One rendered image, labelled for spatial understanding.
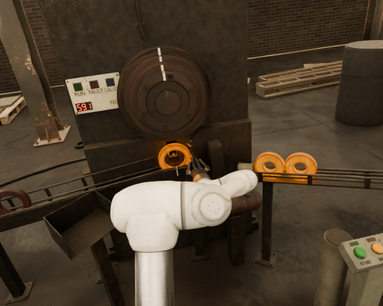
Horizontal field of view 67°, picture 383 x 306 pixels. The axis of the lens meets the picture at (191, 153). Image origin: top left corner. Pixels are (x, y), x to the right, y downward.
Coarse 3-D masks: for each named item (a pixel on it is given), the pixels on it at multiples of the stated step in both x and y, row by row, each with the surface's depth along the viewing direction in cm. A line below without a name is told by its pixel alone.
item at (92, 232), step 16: (96, 192) 145; (64, 208) 137; (80, 208) 144; (96, 208) 150; (48, 224) 128; (64, 224) 140; (80, 224) 143; (96, 224) 141; (112, 224) 139; (80, 240) 133; (96, 240) 132; (96, 256) 143; (112, 272) 153; (112, 288) 156; (112, 304) 163; (128, 304) 167
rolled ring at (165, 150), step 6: (168, 144) 157; (174, 144) 156; (180, 144) 158; (162, 150) 157; (168, 150) 156; (174, 150) 157; (180, 150) 158; (186, 150) 158; (162, 156) 158; (186, 156) 160; (162, 162) 159; (186, 162) 162; (162, 168) 161
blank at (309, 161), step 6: (294, 156) 143; (300, 156) 142; (306, 156) 141; (288, 162) 146; (294, 162) 145; (300, 162) 143; (306, 162) 142; (312, 162) 141; (288, 168) 148; (294, 168) 148; (306, 168) 146; (312, 168) 142; (300, 180) 148
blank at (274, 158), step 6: (258, 156) 154; (264, 156) 150; (270, 156) 149; (276, 156) 148; (258, 162) 153; (264, 162) 152; (276, 162) 149; (282, 162) 148; (258, 168) 155; (264, 168) 155; (276, 168) 150; (282, 168) 149; (264, 174) 155; (270, 174) 154
